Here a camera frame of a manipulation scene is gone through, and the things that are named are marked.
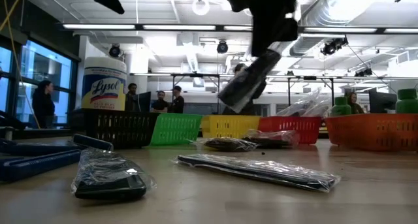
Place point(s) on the yellow plastic basket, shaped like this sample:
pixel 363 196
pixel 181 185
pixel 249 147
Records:
pixel 228 126

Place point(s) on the black comb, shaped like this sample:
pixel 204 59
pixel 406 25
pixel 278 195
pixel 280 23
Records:
pixel 107 181
pixel 261 171
pixel 248 83

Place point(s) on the red plastic basket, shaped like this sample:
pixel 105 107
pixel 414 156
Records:
pixel 290 126

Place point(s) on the long ceiling light strip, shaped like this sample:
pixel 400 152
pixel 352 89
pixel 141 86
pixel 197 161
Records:
pixel 179 27
pixel 98 26
pixel 238 28
pixel 339 30
pixel 401 30

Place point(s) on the green travel shampoo bottle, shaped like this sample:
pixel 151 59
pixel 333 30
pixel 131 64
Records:
pixel 407 101
pixel 341 106

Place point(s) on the black rig frame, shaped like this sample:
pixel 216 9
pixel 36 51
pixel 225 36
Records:
pixel 310 77
pixel 196 75

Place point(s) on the silver ventilation duct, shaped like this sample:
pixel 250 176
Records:
pixel 326 8

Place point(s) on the large glass window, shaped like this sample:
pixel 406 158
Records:
pixel 49 67

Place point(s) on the orange plastic basket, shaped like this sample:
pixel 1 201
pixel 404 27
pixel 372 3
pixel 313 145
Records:
pixel 369 132

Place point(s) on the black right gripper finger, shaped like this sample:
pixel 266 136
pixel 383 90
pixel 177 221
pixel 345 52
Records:
pixel 290 29
pixel 266 31

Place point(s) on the green plastic basket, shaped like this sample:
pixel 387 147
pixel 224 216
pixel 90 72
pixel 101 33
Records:
pixel 176 129

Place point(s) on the black plastic basket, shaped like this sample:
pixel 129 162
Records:
pixel 114 129

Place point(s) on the Lysol wipes canister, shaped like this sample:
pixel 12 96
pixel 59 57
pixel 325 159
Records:
pixel 104 87

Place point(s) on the black bagged hair net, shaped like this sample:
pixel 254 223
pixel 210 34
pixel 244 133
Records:
pixel 228 144
pixel 271 140

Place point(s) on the black ceiling camera cluster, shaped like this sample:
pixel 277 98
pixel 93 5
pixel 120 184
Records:
pixel 333 47

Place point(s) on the blue toothbrush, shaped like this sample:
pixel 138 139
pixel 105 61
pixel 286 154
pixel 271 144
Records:
pixel 300 106
pixel 321 110

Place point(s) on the round ceiling lamp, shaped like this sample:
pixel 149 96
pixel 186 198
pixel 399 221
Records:
pixel 200 6

